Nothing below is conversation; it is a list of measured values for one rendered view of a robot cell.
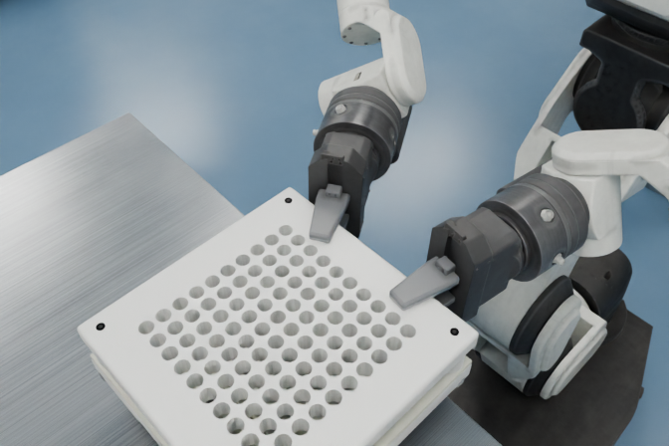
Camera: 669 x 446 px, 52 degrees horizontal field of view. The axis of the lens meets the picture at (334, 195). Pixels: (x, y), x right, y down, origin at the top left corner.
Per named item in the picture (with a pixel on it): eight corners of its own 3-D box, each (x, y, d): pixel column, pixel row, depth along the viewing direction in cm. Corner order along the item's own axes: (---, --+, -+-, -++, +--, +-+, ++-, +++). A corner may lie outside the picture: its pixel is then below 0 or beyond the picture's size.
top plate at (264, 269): (290, 197, 72) (289, 183, 70) (477, 344, 60) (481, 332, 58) (80, 338, 60) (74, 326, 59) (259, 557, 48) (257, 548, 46)
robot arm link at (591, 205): (573, 291, 68) (645, 241, 72) (566, 196, 63) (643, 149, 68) (490, 253, 77) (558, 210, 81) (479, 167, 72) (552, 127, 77)
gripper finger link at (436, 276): (383, 291, 61) (436, 260, 64) (407, 316, 59) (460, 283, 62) (385, 280, 60) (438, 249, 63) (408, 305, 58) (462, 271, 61)
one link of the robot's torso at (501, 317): (465, 293, 121) (607, 48, 106) (551, 356, 112) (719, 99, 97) (423, 305, 108) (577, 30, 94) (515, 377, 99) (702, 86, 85)
